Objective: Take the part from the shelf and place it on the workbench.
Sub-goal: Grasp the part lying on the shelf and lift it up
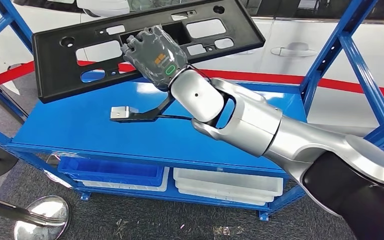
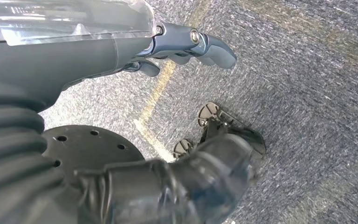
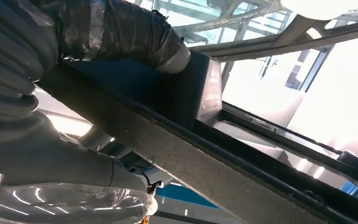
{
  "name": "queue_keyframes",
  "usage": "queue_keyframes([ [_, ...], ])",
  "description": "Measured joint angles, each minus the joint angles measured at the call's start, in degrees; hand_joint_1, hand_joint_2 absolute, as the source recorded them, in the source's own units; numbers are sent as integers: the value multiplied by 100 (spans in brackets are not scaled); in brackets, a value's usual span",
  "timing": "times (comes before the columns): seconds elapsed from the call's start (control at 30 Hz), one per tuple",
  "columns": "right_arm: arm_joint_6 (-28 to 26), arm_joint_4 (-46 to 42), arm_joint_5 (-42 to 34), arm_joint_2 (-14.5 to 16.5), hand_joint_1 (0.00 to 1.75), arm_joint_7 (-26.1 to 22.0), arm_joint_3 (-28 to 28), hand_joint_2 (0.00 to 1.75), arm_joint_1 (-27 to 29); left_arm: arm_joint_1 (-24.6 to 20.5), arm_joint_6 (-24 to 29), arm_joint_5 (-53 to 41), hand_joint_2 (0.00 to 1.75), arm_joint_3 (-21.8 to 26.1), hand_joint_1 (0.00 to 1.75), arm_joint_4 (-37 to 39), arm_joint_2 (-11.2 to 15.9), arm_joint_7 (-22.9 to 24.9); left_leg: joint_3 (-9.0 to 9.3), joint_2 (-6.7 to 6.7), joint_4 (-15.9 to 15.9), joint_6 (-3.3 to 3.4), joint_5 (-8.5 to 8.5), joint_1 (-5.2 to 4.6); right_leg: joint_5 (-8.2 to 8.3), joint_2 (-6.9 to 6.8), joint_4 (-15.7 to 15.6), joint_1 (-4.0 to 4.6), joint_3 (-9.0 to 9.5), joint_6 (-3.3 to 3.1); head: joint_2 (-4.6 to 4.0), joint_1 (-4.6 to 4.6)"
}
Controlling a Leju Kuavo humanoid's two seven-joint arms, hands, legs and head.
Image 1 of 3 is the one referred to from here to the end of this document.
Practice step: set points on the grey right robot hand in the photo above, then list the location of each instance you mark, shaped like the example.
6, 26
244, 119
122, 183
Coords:
155, 59

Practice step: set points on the black plastic plate part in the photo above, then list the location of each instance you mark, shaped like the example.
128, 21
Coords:
56, 76

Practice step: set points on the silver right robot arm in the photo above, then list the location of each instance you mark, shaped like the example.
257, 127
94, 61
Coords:
261, 129

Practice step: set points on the large blue metal shelf rack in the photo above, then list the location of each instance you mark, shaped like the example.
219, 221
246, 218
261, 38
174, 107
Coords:
112, 126

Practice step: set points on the large blue plastic bin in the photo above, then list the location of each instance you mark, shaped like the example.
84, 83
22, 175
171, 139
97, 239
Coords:
112, 172

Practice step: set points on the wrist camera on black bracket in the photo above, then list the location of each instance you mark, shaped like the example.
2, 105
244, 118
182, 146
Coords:
122, 112

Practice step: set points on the chrome stanchion post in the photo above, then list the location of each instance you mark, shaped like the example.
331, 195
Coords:
3, 99
43, 215

